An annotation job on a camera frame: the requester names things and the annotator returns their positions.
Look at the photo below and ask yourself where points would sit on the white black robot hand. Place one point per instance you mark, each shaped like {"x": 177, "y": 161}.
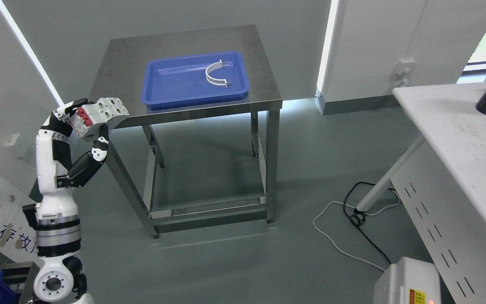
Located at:
{"x": 57, "y": 175}

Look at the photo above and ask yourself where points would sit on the white red circuit breaker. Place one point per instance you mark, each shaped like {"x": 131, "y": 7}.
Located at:
{"x": 88, "y": 119}

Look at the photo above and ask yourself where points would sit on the stainless steel table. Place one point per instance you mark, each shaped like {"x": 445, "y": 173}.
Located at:
{"x": 121, "y": 76}

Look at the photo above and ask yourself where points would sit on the blue plastic tray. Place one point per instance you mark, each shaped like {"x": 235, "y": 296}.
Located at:
{"x": 195, "y": 79}

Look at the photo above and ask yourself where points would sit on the white desk leg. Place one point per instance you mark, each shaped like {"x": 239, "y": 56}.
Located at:
{"x": 358, "y": 217}

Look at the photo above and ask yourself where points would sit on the white machine box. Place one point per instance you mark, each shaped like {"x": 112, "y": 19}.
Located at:
{"x": 408, "y": 281}

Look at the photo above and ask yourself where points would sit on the white desk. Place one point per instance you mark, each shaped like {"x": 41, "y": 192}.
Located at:
{"x": 443, "y": 183}

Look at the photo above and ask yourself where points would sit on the small wall box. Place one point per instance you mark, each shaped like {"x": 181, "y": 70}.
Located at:
{"x": 17, "y": 145}

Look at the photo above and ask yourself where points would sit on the white wall socket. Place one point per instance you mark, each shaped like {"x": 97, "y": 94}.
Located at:
{"x": 405, "y": 67}

